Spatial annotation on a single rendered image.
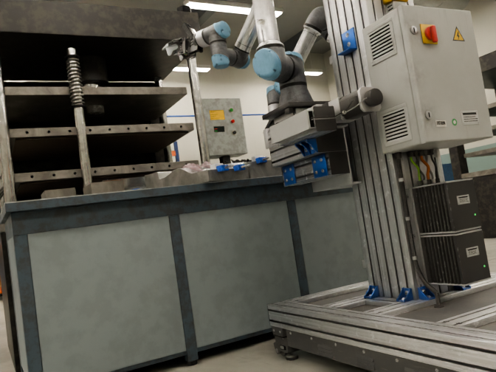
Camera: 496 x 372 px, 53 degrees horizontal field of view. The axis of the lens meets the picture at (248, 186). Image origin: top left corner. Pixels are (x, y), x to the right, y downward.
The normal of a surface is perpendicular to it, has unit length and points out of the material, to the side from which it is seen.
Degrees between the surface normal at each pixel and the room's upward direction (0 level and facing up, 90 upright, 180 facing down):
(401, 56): 90
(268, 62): 98
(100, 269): 90
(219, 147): 90
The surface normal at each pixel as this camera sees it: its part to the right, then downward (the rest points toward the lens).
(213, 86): 0.50, -0.14
